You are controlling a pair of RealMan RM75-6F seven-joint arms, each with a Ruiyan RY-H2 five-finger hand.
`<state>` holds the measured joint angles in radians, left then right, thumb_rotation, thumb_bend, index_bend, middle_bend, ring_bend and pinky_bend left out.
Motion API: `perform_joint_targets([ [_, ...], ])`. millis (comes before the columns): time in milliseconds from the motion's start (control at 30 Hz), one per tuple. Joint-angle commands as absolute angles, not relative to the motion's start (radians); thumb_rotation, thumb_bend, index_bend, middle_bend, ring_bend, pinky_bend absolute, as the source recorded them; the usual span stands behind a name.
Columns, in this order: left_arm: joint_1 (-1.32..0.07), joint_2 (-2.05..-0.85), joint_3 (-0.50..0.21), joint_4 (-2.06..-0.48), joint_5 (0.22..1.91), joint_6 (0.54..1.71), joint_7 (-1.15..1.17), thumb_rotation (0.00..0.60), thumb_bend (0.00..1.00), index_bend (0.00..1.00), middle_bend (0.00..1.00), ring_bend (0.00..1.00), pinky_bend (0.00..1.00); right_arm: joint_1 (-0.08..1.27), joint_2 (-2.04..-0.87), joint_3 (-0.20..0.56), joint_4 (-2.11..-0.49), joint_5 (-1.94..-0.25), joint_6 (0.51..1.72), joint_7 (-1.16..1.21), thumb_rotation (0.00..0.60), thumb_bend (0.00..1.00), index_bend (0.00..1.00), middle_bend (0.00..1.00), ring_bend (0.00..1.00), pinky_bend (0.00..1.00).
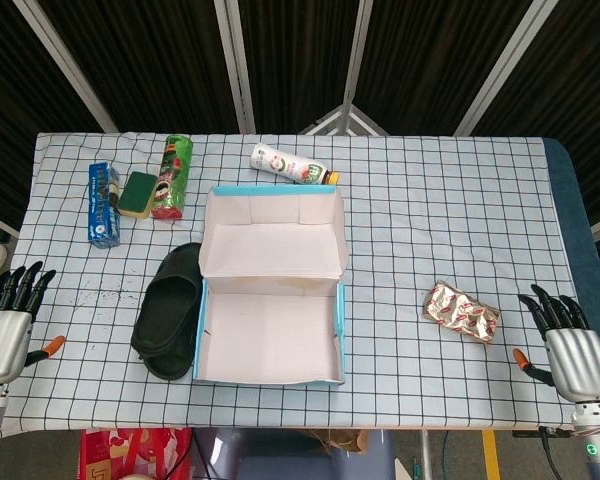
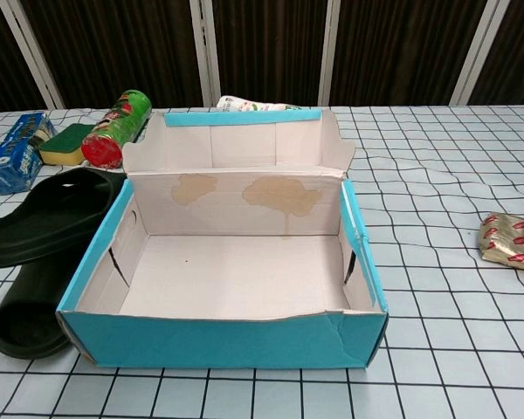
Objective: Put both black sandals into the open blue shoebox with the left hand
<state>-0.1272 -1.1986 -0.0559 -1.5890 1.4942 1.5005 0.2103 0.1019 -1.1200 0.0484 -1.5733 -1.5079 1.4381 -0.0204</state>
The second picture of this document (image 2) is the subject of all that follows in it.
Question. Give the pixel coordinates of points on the light blue shoe box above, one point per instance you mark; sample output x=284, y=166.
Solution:
x=201, y=340

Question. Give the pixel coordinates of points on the black slipper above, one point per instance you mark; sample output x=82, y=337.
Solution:
x=35, y=227
x=26, y=323

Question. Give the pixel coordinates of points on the blue cardboard wrap box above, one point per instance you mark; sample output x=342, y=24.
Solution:
x=8, y=161

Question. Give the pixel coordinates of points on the green chips can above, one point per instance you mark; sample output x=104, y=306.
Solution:
x=122, y=122

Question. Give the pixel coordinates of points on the white black checkered tablecloth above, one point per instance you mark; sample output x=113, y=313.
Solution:
x=419, y=327

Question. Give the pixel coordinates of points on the green yellow sponge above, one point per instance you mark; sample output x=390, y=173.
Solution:
x=67, y=139

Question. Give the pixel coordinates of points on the gold red snack packet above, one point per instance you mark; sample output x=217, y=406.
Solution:
x=511, y=240

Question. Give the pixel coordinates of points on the white metal screen post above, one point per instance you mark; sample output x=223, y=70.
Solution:
x=39, y=65
x=205, y=52
x=332, y=52
x=473, y=57

